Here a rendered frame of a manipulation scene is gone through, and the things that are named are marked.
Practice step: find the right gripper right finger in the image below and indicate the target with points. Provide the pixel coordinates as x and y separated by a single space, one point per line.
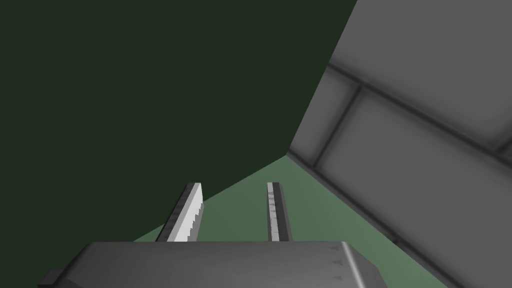
276 216

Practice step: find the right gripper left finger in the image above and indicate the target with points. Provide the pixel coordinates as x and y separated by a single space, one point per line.
184 216

